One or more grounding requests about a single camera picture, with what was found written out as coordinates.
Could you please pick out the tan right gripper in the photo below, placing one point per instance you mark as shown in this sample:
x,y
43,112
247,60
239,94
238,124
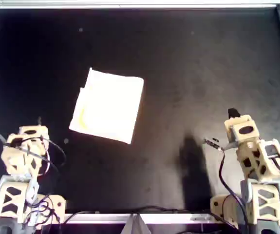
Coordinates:
x,y
244,136

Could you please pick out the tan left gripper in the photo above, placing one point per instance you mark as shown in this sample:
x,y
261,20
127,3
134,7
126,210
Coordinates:
x,y
36,137

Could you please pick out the cream yellow cloth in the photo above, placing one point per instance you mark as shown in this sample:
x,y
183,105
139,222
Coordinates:
x,y
108,107

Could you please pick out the tan lattice right robot arm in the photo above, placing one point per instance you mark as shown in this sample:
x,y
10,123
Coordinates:
x,y
266,202

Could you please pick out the tan lattice left robot arm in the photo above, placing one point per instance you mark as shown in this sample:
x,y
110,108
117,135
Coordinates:
x,y
10,197

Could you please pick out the grey round table screw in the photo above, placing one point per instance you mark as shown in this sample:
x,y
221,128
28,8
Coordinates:
x,y
66,140
80,29

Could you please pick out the right wrist camera circuit board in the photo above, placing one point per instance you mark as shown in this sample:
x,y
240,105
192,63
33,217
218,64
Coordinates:
x,y
212,143

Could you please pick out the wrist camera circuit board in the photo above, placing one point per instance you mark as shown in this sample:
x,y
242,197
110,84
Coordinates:
x,y
212,143
3,139

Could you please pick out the left wrist camera circuit board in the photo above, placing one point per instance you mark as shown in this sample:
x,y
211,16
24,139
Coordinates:
x,y
3,139

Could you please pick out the grey pyramid camera mount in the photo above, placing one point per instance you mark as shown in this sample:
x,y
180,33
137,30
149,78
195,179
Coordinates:
x,y
136,226

